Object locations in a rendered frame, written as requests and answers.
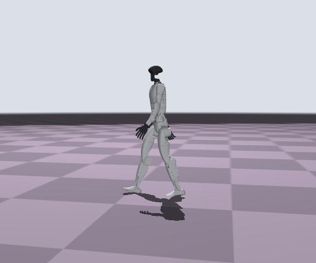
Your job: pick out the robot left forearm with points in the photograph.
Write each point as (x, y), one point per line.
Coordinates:
(154, 113)

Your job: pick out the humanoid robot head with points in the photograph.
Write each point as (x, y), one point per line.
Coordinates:
(155, 70)

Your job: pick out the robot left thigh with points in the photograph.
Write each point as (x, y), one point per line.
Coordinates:
(163, 144)

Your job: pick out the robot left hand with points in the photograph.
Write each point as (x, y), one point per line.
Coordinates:
(142, 130)

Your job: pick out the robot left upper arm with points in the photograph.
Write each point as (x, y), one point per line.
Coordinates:
(159, 94)

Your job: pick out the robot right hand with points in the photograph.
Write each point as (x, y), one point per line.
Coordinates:
(172, 136)

